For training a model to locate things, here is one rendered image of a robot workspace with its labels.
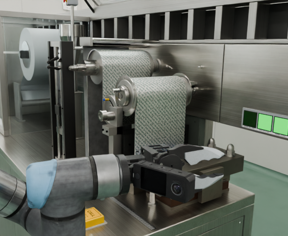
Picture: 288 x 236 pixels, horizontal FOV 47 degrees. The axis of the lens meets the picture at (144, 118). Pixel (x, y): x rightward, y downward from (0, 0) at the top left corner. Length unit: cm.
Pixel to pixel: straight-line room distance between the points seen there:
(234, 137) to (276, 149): 58
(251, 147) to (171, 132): 299
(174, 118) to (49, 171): 79
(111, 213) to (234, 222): 45
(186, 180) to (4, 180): 33
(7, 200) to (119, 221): 48
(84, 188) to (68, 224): 6
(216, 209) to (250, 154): 310
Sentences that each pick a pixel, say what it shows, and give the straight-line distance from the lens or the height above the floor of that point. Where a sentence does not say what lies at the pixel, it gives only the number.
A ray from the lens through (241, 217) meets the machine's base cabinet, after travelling 130.
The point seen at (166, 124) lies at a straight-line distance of 124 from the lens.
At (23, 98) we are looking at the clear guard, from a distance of 206.
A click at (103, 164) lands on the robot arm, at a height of 123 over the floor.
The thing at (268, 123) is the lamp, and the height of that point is 118.
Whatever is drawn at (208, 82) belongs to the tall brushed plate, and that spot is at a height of 129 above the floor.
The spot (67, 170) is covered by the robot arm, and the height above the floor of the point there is 123.
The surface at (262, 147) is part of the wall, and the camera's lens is 412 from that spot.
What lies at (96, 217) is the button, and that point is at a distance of 103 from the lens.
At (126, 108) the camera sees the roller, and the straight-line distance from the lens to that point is 118.
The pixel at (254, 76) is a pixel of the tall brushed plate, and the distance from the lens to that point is 119.
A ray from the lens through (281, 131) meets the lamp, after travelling 114.
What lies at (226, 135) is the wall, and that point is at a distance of 443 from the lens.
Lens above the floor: 143
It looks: 12 degrees down
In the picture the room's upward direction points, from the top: 1 degrees clockwise
